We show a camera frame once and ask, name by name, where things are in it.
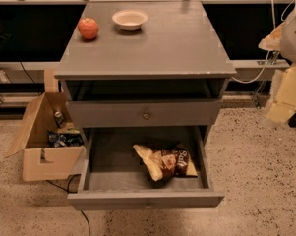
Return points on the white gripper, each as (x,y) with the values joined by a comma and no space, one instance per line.
(294,38)

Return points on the brown chip bag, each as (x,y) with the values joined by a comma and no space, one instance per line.
(166,163)

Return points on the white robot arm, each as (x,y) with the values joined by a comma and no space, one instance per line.
(288,39)

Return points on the grey wooden drawer cabinet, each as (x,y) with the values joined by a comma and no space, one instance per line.
(146,90)

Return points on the closed grey upper drawer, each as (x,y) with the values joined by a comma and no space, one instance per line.
(92,114)

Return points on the open grey middle drawer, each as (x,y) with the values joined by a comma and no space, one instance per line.
(114,177)

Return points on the blue snack bag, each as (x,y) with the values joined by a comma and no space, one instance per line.
(60,140)

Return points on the white paper bowl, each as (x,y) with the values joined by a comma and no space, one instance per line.
(130,20)

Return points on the red apple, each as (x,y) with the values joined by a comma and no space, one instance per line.
(88,28)

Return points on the metal soda can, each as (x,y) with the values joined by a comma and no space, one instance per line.
(59,118)

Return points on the open cardboard box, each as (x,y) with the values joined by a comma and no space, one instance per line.
(41,160)

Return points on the grey metal rail frame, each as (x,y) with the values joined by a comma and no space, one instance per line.
(177,41)

